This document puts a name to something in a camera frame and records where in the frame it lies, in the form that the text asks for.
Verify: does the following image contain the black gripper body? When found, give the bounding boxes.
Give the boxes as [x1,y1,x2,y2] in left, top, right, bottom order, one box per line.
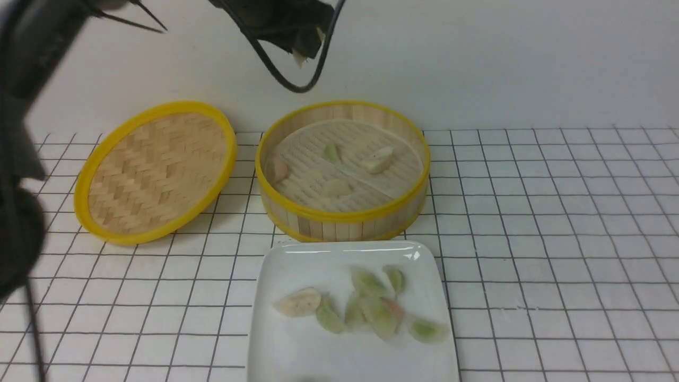
[211,1,335,59]

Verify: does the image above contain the white grid tablecloth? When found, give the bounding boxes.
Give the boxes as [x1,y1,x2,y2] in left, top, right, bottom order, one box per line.
[25,128,678,381]

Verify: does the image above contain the bamboo steamer lid yellow rim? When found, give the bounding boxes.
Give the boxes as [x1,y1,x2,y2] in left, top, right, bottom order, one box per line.
[74,101,237,245]

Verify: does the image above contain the green dumpling in steamer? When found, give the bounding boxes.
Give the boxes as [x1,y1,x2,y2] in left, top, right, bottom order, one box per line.
[323,143,341,164]

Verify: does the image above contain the white square plate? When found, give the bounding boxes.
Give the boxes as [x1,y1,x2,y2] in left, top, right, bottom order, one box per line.
[247,241,460,381]

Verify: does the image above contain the pink dumpling in steamer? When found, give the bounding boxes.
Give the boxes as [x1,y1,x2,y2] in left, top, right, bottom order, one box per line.
[266,155,290,184]

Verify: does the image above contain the black cable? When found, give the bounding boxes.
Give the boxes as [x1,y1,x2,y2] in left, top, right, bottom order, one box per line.
[220,0,348,94]

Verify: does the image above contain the bamboo steamer basket yellow rim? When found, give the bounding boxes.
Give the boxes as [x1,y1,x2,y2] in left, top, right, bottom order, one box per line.
[256,101,431,242]

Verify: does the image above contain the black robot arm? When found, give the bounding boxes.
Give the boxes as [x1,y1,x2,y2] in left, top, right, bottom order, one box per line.
[1,1,345,381]

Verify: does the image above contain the white speckled dumpling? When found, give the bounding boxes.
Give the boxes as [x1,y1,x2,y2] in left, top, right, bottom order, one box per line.
[273,287,322,318]

